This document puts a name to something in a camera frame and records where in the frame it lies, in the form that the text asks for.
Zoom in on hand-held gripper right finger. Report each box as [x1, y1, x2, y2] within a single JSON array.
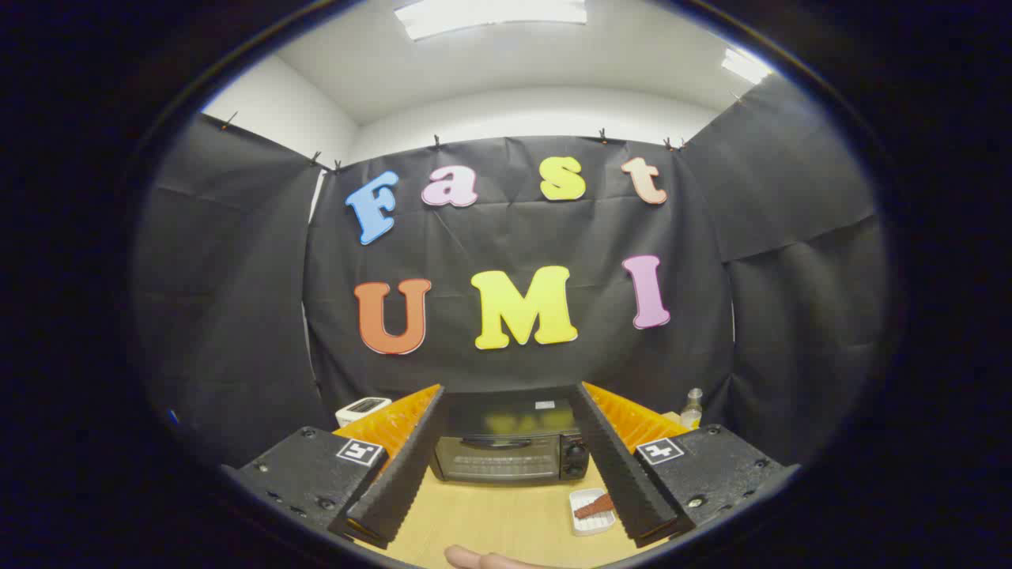
[[569, 381, 801, 548]]

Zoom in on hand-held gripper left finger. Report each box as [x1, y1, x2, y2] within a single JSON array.
[[220, 384, 448, 550]]

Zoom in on black toaster oven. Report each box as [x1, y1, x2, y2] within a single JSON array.
[[429, 387, 591, 484]]

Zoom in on white bread toaster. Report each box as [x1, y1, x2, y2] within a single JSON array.
[[335, 397, 392, 428]]

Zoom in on small white rectangular tray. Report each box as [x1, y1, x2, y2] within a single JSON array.
[[569, 488, 617, 537]]

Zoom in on small ceiling light panel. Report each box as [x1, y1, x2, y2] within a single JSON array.
[[721, 47, 772, 85]]

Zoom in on large ceiling light panel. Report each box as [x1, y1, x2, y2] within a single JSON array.
[[394, 0, 588, 41]]

